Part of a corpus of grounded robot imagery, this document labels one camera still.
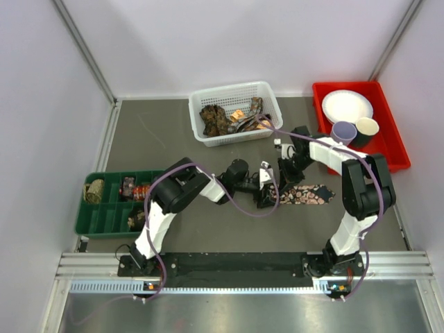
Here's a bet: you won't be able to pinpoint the lilac paper cup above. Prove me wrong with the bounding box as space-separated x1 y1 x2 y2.
330 121 357 146

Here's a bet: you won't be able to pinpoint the white paper plates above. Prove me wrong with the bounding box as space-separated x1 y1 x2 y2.
321 89 374 124

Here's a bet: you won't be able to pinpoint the aluminium frame rail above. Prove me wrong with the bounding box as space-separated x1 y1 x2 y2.
55 251 434 280

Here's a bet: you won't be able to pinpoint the red plastic bin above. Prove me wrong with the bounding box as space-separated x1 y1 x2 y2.
312 81 411 173

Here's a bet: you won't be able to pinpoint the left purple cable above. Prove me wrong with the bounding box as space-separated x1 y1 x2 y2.
144 162 280 303

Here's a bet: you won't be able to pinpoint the rolled purple floral tie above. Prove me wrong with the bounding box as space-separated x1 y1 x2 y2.
119 177 135 201

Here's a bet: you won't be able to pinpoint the grey orange pattern tie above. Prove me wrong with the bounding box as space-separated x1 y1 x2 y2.
228 97 271 134

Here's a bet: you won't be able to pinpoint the pink floral dark tie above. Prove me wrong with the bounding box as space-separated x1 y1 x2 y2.
266 184 336 205

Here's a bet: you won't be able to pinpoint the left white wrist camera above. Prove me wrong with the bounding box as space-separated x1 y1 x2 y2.
259 161 273 189

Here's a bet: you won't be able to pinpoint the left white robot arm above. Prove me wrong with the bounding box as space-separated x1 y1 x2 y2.
130 157 275 275

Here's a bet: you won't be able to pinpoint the black paper cup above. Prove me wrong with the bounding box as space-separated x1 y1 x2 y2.
352 117 379 148

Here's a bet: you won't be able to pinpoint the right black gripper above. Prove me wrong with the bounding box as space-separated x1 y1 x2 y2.
277 155 315 193

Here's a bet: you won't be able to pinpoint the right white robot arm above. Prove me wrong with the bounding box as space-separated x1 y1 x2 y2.
274 126 396 278

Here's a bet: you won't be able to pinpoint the white plastic basket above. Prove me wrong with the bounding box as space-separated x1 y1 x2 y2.
189 81 283 147

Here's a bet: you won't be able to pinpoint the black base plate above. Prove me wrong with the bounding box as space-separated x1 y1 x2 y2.
117 253 364 289

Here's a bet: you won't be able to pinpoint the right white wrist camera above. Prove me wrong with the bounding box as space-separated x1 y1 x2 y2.
273 139 296 160

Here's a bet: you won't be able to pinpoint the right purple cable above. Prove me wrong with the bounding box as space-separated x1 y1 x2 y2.
255 114 386 301

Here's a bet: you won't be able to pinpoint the white slotted cable duct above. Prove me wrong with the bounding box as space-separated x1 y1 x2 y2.
70 280 346 295

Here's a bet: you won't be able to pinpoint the rolled red pattern tie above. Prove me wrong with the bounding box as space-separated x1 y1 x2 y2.
133 184 151 201

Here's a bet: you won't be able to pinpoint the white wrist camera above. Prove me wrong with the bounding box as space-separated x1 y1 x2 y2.
273 139 296 160
259 161 273 189

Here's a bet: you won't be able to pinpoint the green divided organizer tray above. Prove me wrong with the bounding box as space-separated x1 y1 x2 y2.
75 170 162 239

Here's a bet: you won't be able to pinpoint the purple cable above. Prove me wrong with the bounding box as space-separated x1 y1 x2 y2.
144 162 280 303
255 114 386 301

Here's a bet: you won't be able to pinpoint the rolled brown floral tie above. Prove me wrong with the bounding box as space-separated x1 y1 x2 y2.
128 208 145 232

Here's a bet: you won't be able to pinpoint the rolled olive green tie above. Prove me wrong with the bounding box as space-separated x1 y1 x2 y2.
83 179 105 204

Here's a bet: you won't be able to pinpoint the brown leaf pattern tie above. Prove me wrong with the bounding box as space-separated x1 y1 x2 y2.
199 105 230 137

